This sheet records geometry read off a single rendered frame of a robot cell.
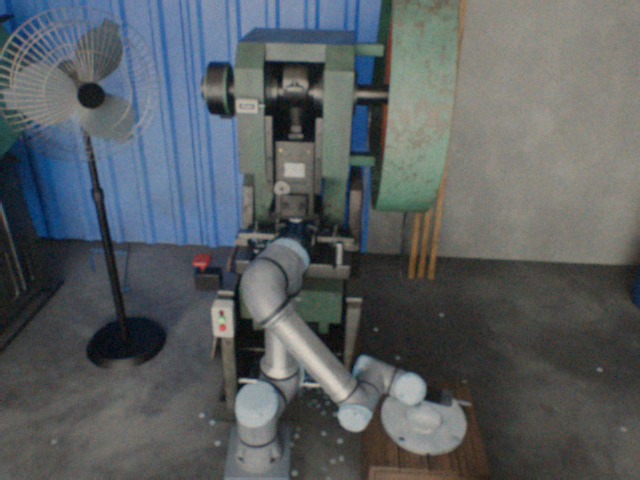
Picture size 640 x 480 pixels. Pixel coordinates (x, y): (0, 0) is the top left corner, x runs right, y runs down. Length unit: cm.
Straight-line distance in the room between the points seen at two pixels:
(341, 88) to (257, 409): 103
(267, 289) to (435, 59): 77
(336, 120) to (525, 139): 174
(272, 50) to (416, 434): 137
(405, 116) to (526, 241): 225
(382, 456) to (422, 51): 124
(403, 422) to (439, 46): 121
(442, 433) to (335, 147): 103
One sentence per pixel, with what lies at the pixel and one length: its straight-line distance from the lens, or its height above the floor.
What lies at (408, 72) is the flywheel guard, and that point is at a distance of 152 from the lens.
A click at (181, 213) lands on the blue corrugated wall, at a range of 348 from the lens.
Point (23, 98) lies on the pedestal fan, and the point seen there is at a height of 130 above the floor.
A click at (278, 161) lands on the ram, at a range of 192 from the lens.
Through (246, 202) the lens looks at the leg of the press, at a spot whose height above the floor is 77.
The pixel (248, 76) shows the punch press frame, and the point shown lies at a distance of 180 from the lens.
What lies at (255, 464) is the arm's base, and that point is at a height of 48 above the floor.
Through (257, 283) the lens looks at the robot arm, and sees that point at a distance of 127.
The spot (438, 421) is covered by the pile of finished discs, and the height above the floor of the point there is 37.
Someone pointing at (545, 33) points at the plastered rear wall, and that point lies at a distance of 322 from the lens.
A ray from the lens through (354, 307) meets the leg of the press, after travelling 195.
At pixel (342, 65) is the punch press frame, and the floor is 145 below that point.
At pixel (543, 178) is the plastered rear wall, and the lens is 347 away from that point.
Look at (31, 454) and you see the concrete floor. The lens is 250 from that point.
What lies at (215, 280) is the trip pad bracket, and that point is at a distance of 199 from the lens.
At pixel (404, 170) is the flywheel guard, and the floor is 120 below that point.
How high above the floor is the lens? 178
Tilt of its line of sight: 29 degrees down
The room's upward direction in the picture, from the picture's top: 1 degrees clockwise
